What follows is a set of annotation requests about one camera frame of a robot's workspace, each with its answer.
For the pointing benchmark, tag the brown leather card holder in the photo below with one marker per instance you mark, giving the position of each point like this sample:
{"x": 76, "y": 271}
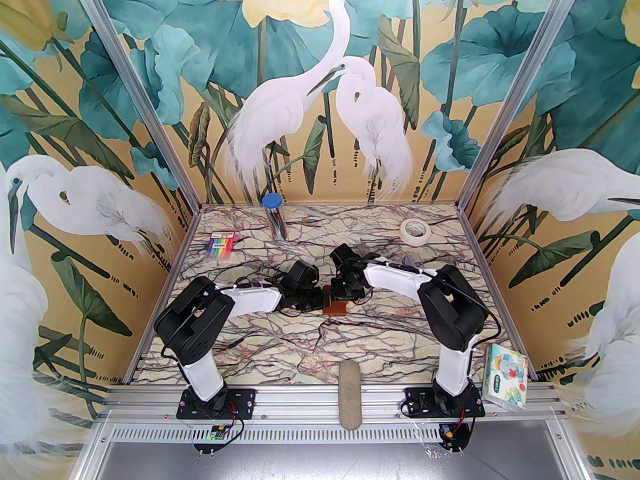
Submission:
{"x": 336, "y": 310}

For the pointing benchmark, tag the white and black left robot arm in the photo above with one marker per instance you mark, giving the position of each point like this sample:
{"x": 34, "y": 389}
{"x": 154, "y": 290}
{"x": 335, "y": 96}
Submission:
{"x": 255, "y": 303}

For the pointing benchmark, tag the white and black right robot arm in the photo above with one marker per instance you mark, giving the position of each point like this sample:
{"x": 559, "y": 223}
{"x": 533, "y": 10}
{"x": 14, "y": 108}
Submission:
{"x": 395, "y": 278}

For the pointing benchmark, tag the beige masking tape roll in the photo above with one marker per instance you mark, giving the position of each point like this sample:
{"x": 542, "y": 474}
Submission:
{"x": 422, "y": 235}

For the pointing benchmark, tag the beige oblong pad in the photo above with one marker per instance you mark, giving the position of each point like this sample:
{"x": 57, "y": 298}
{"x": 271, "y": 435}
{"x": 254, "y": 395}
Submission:
{"x": 350, "y": 393}

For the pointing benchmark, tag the pack of coloured markers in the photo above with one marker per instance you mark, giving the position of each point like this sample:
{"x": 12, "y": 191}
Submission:
{"x": 220, "y": 245}

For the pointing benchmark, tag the clear jar with blue lid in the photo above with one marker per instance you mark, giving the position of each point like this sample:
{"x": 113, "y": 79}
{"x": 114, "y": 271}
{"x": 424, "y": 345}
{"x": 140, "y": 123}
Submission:
{"x": 272, "y": 202}

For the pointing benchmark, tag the small green circuit board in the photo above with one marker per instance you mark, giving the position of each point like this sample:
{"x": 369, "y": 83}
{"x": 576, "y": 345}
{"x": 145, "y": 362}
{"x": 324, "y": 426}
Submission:
{"x": 217, "y": 433}

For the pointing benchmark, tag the slotted metal panel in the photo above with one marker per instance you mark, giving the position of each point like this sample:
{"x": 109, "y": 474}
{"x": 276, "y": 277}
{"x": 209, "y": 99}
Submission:
{"x": 325, "y": 463}

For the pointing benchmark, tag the small board with yellow connector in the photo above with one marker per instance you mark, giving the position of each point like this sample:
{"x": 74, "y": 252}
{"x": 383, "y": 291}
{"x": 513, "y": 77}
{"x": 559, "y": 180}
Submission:
{"x": 450, "y": 435}

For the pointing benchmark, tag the printed tissue pack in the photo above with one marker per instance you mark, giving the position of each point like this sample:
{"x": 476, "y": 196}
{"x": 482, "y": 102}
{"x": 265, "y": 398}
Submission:
{"x": 505, "y": 378}

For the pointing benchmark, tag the aluminium front rail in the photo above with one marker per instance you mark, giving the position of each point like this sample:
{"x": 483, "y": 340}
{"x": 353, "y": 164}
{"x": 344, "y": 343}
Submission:
{"x": 300, "y": 398}

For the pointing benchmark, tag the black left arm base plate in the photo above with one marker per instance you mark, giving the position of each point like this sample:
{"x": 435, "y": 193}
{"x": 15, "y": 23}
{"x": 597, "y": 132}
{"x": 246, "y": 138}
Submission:
{"x": 245, "y": 400}

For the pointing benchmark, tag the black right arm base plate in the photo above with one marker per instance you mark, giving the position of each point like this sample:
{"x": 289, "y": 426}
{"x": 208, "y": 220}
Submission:
{"x": 417, "y": 400}

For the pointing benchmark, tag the aluminium table side rail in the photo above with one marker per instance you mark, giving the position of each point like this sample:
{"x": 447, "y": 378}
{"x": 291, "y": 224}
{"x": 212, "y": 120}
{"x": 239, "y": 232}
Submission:
{"x": 174, "y": 263}
{"x": 471, "y": 233}

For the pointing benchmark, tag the aluminium frame post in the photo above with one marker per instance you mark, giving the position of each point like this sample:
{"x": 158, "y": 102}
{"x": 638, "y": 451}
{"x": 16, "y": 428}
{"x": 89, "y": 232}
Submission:
{"x": 515, "y": 88}
{"x": 139, "y": 88}

